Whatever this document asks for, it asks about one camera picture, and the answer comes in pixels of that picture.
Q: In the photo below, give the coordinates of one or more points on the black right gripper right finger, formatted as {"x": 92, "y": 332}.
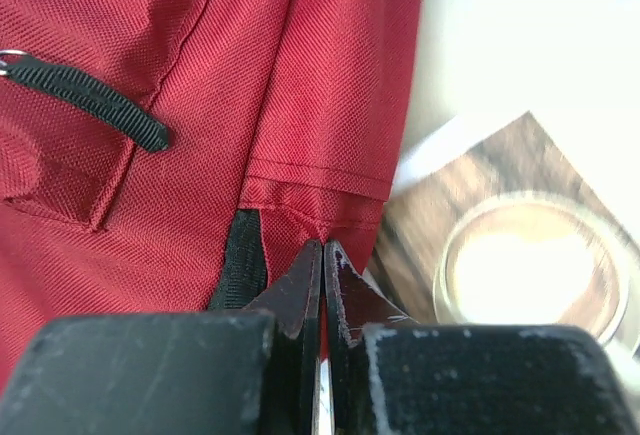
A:
{"x": 390, "y": 374}

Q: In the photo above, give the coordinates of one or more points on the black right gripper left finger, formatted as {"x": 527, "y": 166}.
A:
{"x": 248, "y": 371}

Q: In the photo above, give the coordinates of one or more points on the red backpack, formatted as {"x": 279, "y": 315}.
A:
{"x": 288, "y": 111}

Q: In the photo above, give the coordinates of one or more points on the white coffee photo notebook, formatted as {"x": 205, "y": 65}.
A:
{"x": 509, "y": 232}

